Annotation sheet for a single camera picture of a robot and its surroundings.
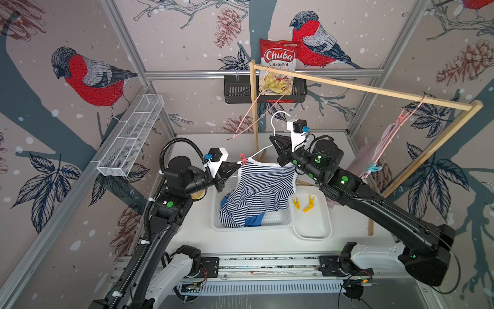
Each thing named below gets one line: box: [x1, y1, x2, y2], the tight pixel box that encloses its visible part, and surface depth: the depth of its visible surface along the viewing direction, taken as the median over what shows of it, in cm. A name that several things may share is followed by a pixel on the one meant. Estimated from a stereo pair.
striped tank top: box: [219, 157, 299, 228], surface depth 79 cm
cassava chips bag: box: [258, 38, 300, 96], surface depth 86 cm
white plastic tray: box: [290, 185, 332, 241], surface depth 90 cm
